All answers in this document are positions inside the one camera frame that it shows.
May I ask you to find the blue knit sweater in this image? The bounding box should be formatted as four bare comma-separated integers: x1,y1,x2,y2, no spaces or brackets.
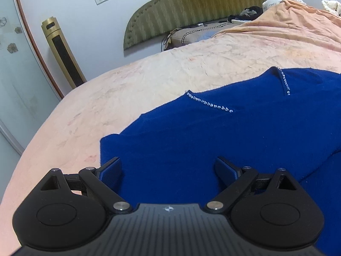
100,67,341,212

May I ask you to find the pink bed blanket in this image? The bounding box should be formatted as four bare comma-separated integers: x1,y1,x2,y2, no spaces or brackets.
0,28,341,256

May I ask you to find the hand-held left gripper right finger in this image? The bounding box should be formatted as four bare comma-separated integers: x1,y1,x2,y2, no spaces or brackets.
206,156,301,215

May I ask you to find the black clothing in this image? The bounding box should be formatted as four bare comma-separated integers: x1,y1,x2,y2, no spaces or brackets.
228,6,265,22

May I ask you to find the orange quilt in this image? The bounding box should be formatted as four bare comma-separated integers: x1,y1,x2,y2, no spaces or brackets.
213,0,341,74

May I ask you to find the grey striped pillow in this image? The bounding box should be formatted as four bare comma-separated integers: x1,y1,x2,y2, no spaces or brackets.
170,21,241,51

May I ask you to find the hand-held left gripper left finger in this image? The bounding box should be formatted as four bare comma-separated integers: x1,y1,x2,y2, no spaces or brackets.
40,156,133,214

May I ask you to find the green striped headboard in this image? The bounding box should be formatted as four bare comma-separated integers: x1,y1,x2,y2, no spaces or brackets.
123,0,275,51

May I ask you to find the gold tower air conditioner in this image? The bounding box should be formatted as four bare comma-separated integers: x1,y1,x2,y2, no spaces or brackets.
41,17,87,90

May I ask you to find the cream crumpled cloth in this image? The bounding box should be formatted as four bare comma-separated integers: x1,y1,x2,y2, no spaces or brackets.
321,0,341,16

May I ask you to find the black cable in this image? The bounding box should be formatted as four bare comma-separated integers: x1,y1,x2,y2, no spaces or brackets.
161,31,174,52

